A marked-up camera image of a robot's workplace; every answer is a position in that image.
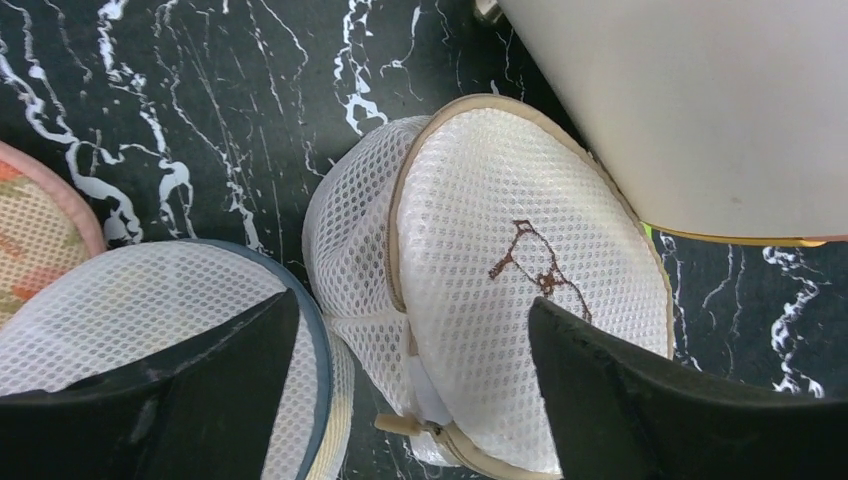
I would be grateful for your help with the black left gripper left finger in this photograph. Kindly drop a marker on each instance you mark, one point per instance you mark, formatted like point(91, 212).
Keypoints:
point(201, 409)

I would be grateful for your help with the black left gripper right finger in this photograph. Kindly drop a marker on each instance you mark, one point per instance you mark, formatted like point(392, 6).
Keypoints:
point(618, 411)

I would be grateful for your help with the cream round drawer cabinet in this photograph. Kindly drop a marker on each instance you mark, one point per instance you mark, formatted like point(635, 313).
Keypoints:
point(723, 121)

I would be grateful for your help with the blue-trimmed white mesh laundry bag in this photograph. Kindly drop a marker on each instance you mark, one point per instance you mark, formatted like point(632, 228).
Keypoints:
point(127, 304)

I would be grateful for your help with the beige-trimmed white mesh laundry bag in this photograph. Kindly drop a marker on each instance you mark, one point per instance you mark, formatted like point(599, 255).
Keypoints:
point(428, 242)

